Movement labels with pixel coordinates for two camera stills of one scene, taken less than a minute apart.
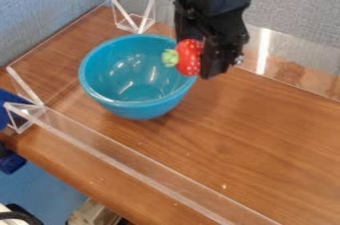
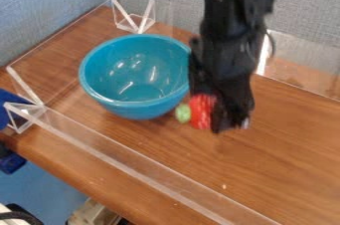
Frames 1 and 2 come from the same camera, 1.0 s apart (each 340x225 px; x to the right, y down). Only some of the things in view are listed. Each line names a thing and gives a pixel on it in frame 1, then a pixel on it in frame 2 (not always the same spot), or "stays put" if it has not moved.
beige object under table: x=93 y=213 stays put
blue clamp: x=11 y=162 stays put
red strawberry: x=184 y=57 to x=197 y=112
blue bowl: x=129 y=81 stays put
